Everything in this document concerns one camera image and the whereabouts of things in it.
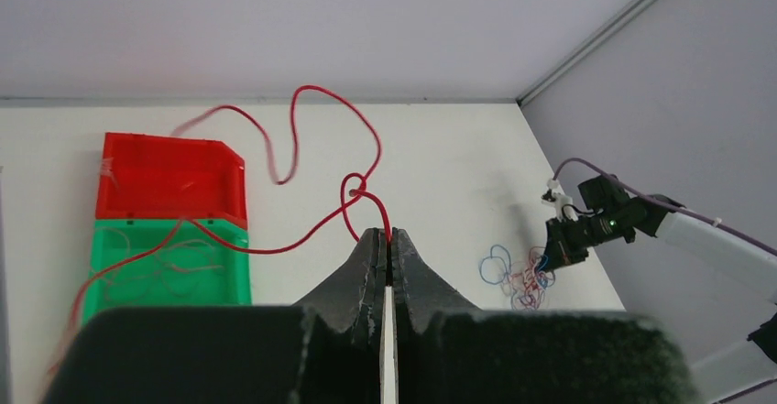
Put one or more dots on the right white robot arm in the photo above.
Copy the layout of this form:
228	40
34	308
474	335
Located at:
615	211

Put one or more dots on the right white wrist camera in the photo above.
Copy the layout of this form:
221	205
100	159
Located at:
561	202

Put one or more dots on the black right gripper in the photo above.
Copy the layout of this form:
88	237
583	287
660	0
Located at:
567	244

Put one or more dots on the red plastic bin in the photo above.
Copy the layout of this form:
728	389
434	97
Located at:
163	177

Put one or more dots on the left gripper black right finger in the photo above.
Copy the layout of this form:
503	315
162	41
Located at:
451	351

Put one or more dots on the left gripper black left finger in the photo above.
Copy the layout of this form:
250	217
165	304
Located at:
324	348

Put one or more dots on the green plastic bin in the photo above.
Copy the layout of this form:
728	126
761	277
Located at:
144	262

